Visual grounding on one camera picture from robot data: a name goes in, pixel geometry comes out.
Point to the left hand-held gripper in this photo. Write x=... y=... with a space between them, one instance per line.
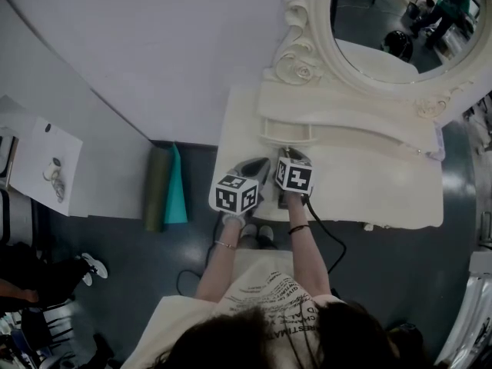
x=234 y=194

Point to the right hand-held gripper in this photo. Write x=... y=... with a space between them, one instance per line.
x=294 y=177

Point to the cream dressing table drawer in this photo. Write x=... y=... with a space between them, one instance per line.
x=288 y=131

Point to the person's left forearm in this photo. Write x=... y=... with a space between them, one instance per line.
x=223 y=260

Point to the person's right forearm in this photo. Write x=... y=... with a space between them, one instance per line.
x=305 y=256

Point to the cream dressing table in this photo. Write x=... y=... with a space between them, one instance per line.
x=357 y=190

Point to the person's grey shoe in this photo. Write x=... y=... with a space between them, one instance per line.
x=249 y=232
x=266 y=233

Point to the teal paper sheet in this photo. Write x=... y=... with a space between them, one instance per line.
x=176 y=194

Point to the olive green roll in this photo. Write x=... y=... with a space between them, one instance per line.
x=157 y=190

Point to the cream printed shirt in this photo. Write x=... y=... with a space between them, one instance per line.
x=261 y=283

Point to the white tape roll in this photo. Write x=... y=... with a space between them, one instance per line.
x=52 y=167

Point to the white board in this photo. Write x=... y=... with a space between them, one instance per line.
x=38 y=190

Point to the grey bin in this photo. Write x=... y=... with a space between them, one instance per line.
x=13 y=217

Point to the black stool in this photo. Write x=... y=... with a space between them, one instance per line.
x=46 y=325

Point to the oval mirror with cream frame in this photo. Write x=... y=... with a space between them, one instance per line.
x=384 y=21

